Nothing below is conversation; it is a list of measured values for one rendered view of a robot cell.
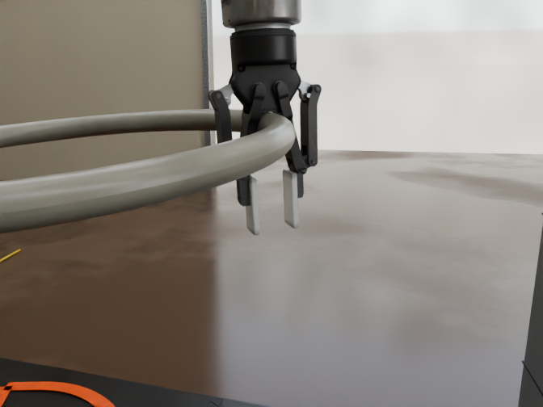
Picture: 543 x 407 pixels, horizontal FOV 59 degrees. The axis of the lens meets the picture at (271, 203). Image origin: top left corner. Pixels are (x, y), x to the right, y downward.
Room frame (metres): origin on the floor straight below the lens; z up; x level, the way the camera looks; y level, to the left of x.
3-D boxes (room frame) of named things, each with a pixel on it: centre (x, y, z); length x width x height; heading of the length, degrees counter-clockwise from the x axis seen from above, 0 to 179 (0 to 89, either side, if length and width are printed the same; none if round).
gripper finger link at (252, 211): (0.56, 0.02, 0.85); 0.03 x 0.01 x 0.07; 21
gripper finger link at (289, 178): (0.58, -0.02, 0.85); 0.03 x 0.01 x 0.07; 21
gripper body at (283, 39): (0.57, 0.01, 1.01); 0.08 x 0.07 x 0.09; 111
